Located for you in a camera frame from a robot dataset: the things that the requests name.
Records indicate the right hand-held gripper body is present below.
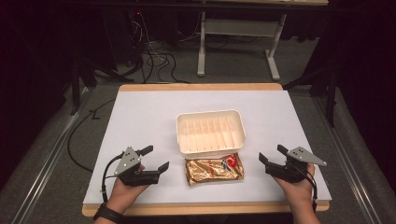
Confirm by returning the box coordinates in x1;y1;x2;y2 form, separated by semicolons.
264;146;328;184

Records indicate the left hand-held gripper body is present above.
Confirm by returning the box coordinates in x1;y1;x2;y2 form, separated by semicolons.
113;146;161;188

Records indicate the person's right hand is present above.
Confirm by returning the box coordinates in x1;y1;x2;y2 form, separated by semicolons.
273;162;318;213

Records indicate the person's left hand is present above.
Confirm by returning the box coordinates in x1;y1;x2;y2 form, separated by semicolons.
105;163;151;217

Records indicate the white table mat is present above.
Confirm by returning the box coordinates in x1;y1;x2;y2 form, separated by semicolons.
82;90;332;205

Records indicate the gold snack packet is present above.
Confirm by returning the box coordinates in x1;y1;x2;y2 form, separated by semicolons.
184;151;246;188

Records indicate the black wristwatch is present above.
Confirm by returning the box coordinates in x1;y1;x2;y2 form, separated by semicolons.
92;202;126;224

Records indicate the white plastic tray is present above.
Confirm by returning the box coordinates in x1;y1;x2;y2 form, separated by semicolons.
176;108;248;160

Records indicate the black metal stand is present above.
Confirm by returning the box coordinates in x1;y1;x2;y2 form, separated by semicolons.
281;60;341;129
68;52;135;117

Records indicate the wooden table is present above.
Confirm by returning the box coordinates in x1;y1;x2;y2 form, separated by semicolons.
80;82;332;218

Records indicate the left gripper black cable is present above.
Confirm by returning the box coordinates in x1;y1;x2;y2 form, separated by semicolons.
100;151;125;203

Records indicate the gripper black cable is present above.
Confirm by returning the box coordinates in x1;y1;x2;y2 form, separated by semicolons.
100;151;125;203
293;164;319;215

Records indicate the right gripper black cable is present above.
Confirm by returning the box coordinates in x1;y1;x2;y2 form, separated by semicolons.
293;164;319;215

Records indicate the metal floor rail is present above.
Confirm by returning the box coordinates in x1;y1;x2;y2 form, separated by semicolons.
312;95;385;224
11;86;92;224

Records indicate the long black floor cable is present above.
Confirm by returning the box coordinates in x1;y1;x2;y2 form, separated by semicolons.
66;97;118;174

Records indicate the tangle of floor cables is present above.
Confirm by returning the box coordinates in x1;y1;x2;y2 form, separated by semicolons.
123;10;191;85

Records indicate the white metal desk frame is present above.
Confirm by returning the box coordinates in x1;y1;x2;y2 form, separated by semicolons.
196;10;288;82

